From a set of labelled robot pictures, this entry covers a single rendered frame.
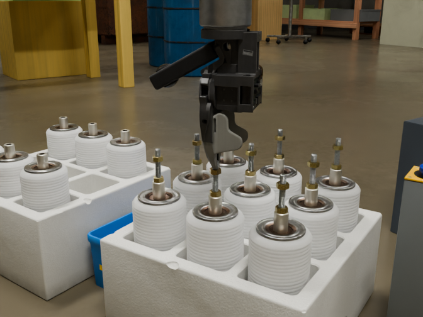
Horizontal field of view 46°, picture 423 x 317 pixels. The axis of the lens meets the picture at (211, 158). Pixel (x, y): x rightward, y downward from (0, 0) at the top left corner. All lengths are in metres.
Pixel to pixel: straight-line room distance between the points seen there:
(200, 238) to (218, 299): 0.10
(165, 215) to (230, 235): 0.12
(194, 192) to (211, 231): 0.17
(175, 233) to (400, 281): 0.39
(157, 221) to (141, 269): 0.08
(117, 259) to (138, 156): 0.37
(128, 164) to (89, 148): 0.13
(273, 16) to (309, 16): 1.06
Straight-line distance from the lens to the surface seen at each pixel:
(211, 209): 0.80
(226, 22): 0.70
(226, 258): 0.80
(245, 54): 0.72
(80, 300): 1.08
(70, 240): 1.07
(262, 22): 7.47
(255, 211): 0.88
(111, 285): 0.93
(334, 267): 0.82
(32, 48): 4.02
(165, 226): 0.85
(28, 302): 1.10
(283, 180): 0.73
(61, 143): 1.36
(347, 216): 0.95
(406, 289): 0.92
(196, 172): 0.95
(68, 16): 4.11
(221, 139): 0.75
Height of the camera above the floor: 0.59
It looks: 18 degrees down
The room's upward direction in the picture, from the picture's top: straight up
